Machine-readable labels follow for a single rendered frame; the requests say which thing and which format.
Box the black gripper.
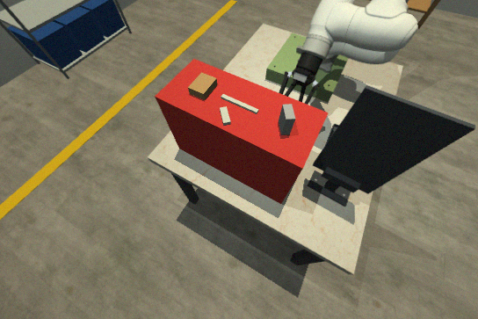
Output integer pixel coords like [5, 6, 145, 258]
[279, 53, 322, 105]

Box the red tool chest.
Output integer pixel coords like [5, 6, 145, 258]
[155, 59, 328, 204]

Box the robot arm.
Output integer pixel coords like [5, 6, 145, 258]
[296, 0, 418, 73]

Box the tan rectangular block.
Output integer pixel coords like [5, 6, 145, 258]
[188, 72, 217, 100]

